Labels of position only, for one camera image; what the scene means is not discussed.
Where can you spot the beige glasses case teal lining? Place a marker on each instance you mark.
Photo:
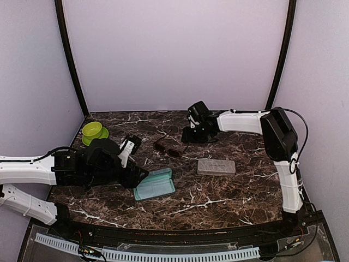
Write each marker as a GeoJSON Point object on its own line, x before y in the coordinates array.
{"type": "Point", "coordinates": [216, 167]}

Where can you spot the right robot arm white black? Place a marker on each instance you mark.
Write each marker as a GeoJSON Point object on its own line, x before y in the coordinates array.
{"type": "Point", "coordinates": [279, 137]}

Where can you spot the green plate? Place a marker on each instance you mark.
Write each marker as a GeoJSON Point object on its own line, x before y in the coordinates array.
{"type": "Point", "coordinates": [103, 134]}

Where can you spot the light blue cloth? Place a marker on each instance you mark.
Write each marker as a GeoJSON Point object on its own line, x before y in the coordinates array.
{"type": "Point", "coordinates": [153, 189]}

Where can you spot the brown sunglasses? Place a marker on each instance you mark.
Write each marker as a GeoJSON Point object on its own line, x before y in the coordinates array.
{"type": "Point", "coordinates": [172, 152]}

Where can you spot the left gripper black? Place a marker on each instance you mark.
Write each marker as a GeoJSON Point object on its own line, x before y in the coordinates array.
{"type": "Point", "coordinates": [131, 180]}

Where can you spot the green bowl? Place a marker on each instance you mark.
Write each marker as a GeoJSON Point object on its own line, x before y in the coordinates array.
{"type": "Point", "coordinates": [92, 130]}

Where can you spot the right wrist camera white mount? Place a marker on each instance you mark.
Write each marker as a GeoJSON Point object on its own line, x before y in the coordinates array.
{"type": "Point", "coordinates": [193, 123]}

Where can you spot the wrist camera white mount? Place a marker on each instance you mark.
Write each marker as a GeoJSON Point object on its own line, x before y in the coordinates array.
{"type": "Point", "coordinates": [128, 147]}
{"type": "Point", "coordinates": [193, 123]}

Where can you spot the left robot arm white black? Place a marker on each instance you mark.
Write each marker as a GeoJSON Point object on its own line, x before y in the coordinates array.
{"type": "Point", "coordinates": [100, 163]}

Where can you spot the right black frame post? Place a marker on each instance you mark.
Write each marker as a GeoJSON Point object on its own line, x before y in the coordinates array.
{"type": "Point", "coordinates": [291, 11]}

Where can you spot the blue-grey glasses case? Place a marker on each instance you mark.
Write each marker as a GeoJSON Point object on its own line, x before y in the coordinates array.
{"type": "Point", "coordinates": [158, 175]}

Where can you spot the left black frame post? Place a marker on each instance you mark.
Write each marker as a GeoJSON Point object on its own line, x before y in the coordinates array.
{"type": "Point", "coordinates": [63, 29]}

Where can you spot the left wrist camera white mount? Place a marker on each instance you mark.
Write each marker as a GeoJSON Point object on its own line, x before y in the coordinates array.
{"type": "Point", "coordinates": [128, 147]}

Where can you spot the black front rail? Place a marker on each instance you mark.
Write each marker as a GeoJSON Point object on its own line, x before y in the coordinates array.
{"type": "Point", "coordinates": [111, 236]}

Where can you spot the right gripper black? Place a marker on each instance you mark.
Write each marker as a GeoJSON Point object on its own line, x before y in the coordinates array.
{"type": "Point", "coordinates": [187, 137]}

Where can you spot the black frame post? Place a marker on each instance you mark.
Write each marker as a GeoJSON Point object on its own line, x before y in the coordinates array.
{"type": "Point", "coordinates": [291, 11]}
{"type": "Point", "coordinates": [63, 29]}

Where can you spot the white slotted cable duct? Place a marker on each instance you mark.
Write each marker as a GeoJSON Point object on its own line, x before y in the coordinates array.
{"type": "Point", "coordinates": [112, 254]}

